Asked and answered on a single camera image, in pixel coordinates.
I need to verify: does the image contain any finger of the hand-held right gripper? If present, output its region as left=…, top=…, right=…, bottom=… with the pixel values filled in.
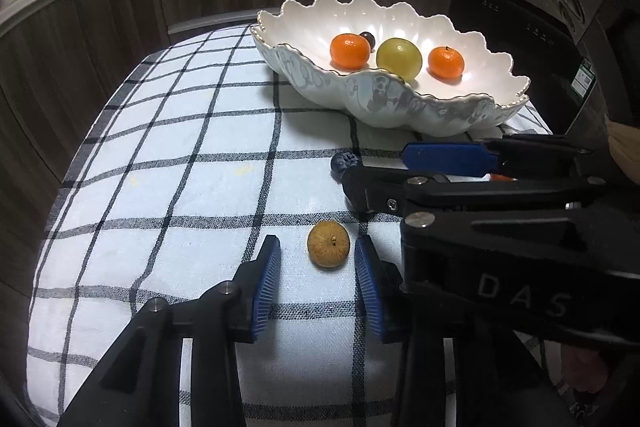
left=341, top=164, right=606, bottom=218
left=402, top=134, right=591, bottom=180

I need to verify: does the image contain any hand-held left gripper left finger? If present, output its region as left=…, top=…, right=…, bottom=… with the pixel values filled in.
left=57, top=234, right=282, bottom=427

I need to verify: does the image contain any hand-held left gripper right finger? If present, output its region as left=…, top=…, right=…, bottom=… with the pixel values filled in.
left=354, top=235, right=571, bottom=427

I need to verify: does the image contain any blueberry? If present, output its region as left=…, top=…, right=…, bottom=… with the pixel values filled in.
left=330, top=152, right=363, bottom=180

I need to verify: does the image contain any brown longan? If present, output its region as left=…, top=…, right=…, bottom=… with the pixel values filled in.
left=307, top=221, right=350, bottom=269

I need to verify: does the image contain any white scalloped bowl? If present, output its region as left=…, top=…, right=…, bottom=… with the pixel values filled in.
left=250, top=0, right=531, bottom=138

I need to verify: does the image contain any orange tangerine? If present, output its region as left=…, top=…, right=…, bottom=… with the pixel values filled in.
left=427, top=46, right=466, bottom=80
left=330, top=33, right=372, bottom=70

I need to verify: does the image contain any yellow-green round fruit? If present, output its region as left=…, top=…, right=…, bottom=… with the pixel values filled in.
left=376, top=37, right=423, bottom=80

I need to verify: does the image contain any person's right hand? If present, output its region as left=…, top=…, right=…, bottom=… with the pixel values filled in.
left=560, top=344, right=613, bottom=395

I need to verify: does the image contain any black built-in dishwasher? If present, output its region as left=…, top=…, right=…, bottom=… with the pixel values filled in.
left=447, top=0, right=598, bottom=134

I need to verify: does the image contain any white checked cloth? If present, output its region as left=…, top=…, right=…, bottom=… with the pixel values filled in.
left=25, top=24, right=566, bottom=427

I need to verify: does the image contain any beige object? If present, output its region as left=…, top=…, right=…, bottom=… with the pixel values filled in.
left=605, top=114, right=640, bottom=185

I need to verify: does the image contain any dark wood base cabinet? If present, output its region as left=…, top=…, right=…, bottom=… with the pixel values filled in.
left=0, top=0, right=457, bottom=298

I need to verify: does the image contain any silver drawer handle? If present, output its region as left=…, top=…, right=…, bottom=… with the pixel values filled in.
left=167, top=9, right=262, bottom=34

